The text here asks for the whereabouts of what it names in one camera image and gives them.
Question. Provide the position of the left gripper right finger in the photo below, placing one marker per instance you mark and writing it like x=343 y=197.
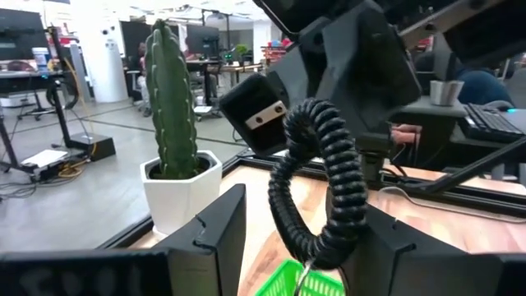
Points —
x=390 y=267

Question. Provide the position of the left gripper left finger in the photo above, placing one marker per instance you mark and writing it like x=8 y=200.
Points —
x=222 y=238

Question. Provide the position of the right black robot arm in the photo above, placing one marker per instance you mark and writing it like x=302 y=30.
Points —
x=372 y=164

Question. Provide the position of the white hexagonal plant pot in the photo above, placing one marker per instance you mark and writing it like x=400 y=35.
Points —
x=181 y=201

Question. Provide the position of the green plastic basket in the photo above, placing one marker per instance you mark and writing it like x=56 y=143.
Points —
x=279 y=283

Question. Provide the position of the grey office desk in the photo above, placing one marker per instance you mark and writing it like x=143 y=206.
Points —
x=431 y=123

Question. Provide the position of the metal cup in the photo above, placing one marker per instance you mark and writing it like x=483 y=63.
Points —
x=446 y=94

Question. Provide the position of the person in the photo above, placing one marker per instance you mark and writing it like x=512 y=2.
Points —
x=141 y=82
x=485 y=88

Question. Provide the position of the black keyboard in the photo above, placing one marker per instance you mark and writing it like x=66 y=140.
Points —
x=489 y=123

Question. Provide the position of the green cactus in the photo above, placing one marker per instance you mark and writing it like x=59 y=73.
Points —
x=170 y=103

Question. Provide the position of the black floor box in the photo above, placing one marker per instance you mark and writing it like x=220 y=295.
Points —
x=92 y=147

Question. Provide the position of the black monitor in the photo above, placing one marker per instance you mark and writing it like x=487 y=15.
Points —
x=20 y=37
x=203 y=39

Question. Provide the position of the white flat box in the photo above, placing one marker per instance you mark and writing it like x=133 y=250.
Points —
x=43 y=158

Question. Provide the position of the black tripod stand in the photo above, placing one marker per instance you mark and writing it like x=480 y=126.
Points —
x=61 y=115

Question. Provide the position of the white blue jar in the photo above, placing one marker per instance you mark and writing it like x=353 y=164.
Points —
x=41 y=59

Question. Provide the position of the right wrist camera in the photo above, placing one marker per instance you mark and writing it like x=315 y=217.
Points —
x=246 y=140

